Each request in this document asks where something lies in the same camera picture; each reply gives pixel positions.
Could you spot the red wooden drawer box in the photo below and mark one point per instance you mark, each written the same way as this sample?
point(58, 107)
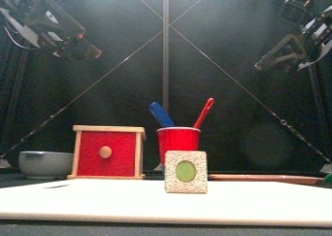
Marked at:
point(109, 142)

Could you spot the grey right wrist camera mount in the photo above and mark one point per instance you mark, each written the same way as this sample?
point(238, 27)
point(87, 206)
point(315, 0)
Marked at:
point(318, 60)

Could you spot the white cutting board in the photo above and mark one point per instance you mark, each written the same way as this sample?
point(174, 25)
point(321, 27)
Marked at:
point(109, 201)

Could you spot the white frame foot bracket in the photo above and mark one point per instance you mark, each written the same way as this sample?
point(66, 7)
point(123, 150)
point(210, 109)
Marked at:
point(5, 163)
point(327, 168)

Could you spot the small green object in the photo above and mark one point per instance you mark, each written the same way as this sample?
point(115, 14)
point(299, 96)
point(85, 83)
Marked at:
point(329, 178)

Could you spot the grey bowl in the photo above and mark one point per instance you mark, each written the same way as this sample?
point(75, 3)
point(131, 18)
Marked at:
point(46, 165)

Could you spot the red plastic cup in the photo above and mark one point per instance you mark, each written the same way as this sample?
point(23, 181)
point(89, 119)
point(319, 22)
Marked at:
point(179, 139)

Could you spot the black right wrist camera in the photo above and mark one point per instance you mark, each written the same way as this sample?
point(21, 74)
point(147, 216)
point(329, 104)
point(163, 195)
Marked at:
point(294, 8)

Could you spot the toy sushi roll green centre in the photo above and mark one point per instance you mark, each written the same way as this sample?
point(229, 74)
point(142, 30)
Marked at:
point(186, 172)

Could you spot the black frame post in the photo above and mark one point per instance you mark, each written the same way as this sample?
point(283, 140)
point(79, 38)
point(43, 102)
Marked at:
point(317, 110)
point(15, 94)

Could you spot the metal frame pole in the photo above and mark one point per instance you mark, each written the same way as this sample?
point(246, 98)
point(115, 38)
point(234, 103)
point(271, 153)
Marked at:
point(166, 52)

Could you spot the brown wooden tray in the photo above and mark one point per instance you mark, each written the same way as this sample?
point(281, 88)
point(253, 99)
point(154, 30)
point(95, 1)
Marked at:
point(269, 178)

